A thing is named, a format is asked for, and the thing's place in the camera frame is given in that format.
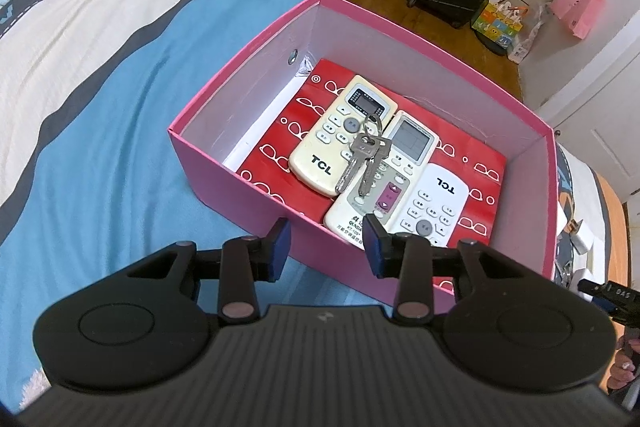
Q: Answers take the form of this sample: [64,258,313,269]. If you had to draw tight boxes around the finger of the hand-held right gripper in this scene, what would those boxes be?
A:
[577,279,640,326]

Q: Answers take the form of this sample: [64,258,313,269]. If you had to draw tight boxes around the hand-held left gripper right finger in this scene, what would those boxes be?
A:
[363,213,531,324]

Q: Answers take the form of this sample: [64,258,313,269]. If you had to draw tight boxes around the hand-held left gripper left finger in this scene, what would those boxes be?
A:
[125,217,292,324]

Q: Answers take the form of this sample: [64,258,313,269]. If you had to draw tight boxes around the pink cardboard box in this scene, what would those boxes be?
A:
[167,0,557,310]

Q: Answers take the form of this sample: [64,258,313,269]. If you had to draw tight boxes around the white remote with small display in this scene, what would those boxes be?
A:
[387,163,471,249]

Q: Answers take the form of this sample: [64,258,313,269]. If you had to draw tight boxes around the bunch of metal keys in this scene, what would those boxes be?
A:
[334,114,391,198]

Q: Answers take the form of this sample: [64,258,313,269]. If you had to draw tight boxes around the cream remote with grey display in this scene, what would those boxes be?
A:
[288,75,398,198]

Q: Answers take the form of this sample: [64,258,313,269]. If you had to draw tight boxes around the cream remote with purple buttons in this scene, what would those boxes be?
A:
[323,110,441,250]

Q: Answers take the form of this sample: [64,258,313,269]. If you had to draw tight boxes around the person's right hand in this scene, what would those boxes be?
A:
[607,347,640,400]

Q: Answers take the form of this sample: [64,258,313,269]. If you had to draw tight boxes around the white charger with grey print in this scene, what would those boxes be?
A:
[567,218,594,256]

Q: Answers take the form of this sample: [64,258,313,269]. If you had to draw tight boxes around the red printed flat box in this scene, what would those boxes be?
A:
[235,58,507,293]

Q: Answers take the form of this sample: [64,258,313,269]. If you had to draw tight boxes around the white door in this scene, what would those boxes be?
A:
[517,2,640,188]

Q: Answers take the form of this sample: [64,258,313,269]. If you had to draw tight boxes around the white plastic bag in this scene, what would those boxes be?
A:
[507,4,551,65]

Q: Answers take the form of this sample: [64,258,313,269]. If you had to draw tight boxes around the colourful gift bag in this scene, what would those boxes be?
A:
[471,0,528,52]

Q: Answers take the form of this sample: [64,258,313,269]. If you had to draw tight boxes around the pink paper bag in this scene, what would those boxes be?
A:
[550,0,608,40]

